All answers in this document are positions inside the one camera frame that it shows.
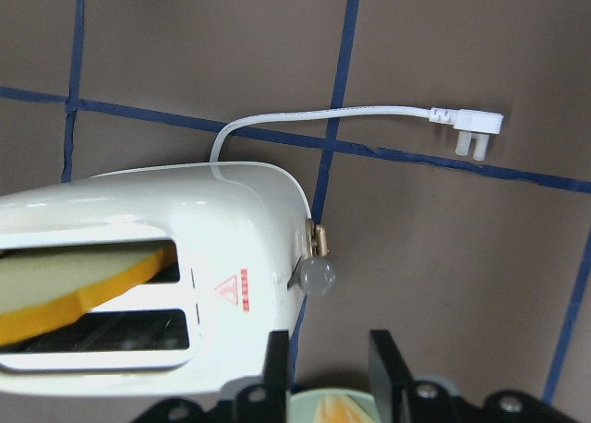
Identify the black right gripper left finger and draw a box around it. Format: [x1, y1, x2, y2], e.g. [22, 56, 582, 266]
[235, 331, 290, 423]

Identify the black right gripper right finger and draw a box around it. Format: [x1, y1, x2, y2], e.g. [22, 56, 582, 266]
[368, 330, 414, 422]

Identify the mint green plate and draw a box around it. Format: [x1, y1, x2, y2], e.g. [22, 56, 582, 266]
[288, 388, 380, 422]

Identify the bread slice in toaster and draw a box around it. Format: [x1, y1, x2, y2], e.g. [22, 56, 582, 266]
[1, 241, 177, 345]

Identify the white toaster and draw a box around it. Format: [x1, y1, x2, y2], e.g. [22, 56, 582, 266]
[1, 162, 326, 396]

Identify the grey toaster lever knob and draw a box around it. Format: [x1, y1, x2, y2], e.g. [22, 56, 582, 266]
[298, 256, 336, 297]

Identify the triangular toasted bread slice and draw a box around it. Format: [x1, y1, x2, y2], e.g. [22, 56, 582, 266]
[312, 393, 375, 423]

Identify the white power cable with plug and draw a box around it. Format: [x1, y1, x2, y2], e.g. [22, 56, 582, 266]
[210, 104, 504, 221]

